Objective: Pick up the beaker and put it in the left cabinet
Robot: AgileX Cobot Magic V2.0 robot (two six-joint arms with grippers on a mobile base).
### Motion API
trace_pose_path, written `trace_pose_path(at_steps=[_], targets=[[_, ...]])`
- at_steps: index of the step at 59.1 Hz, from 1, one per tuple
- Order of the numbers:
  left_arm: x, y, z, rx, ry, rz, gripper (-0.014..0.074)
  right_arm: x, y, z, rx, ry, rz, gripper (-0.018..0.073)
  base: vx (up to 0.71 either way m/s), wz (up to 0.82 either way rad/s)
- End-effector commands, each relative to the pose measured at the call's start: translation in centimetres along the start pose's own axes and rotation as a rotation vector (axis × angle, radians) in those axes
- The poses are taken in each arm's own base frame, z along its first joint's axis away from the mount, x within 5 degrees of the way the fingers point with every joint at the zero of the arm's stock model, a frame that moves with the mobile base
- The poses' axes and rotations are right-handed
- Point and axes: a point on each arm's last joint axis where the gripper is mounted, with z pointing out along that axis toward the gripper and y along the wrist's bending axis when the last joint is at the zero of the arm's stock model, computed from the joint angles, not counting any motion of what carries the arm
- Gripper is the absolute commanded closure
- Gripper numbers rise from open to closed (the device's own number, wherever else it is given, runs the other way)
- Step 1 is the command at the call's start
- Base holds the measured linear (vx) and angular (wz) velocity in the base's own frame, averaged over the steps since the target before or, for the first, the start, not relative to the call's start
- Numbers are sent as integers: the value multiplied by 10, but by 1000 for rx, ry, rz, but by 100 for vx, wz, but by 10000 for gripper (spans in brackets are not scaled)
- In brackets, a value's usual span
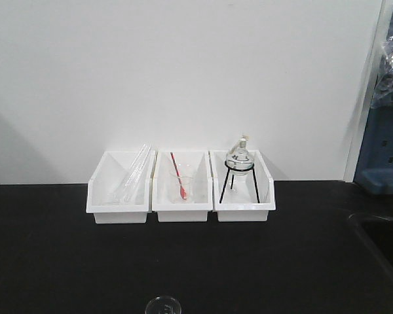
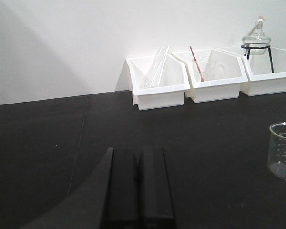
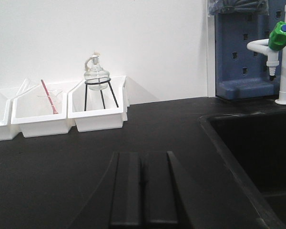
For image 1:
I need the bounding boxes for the white plastic bin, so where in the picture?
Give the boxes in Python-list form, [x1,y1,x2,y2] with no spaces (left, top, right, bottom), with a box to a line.
[210,150,276,222]
[152,150,214,222]
[86,150,156,224]

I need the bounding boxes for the clear glass test tubes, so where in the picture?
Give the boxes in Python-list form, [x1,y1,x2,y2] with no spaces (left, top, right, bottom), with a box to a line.
[105,144,151,205]

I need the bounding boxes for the glass alcohol lamp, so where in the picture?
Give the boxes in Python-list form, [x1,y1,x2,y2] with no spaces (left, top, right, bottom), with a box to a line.
[225,135,254,176]

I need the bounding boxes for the red stirring spatula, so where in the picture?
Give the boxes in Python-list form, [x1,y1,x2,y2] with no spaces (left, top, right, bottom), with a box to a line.
[170,152,187,200]

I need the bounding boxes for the clear glass beaker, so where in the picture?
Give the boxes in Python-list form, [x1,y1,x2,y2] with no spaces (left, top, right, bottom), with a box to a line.
[145,296,183,314]

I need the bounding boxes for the white middle plastic bin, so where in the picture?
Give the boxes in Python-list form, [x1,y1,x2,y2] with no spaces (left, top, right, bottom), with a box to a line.
[152,150,214,222]

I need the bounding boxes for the white right plastic bin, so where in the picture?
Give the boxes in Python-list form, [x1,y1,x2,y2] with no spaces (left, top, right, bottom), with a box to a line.
[210,150,276,222]

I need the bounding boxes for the blue equipment cabinet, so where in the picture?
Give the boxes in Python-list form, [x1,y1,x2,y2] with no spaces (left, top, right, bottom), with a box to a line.
[352,0,393,196]

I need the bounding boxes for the black metal tripod stand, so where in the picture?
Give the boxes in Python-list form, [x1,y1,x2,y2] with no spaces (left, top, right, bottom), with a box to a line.
[218,160,261,204]

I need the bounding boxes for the small beaker in bin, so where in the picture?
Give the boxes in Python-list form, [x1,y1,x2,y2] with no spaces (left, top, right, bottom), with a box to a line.
[168,175,193,203]

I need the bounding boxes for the white left plastic bin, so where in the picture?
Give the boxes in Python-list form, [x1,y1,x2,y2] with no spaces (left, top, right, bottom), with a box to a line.
[86,150,156,224]

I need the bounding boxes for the black lab sink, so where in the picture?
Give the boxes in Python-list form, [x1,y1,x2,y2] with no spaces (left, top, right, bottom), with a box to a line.
[347,213,393,282]

